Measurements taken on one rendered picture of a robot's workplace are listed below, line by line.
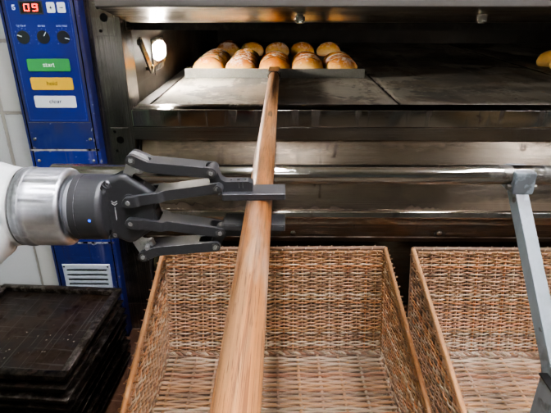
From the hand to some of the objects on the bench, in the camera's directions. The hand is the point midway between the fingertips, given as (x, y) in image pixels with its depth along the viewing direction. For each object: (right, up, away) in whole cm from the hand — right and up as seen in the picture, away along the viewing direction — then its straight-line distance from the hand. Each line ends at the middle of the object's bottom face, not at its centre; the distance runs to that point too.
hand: (255, 207), depth 55 cm
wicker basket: (+2, -44, +52) cm, 68 cm away
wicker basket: (+62, -44, +51) cm, 92 cm away
